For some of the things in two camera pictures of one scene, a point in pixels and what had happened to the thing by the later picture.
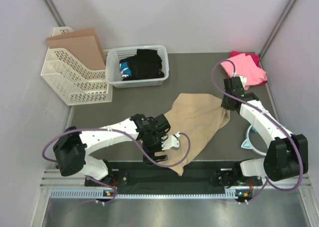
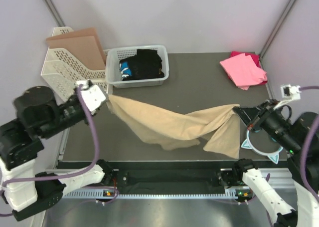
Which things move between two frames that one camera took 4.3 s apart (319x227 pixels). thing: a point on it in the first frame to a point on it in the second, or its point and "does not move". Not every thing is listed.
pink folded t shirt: [245, 66] does not move
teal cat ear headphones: [247, 143] does not move
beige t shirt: [201, 116] to [221, 123]
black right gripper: [225, 105] to [253, 115]
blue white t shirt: [125, 71] does not move
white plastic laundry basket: [114, 55] does not move
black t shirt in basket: [146, 64] does not move
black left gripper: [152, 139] to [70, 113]
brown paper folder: [83, 46] does not move
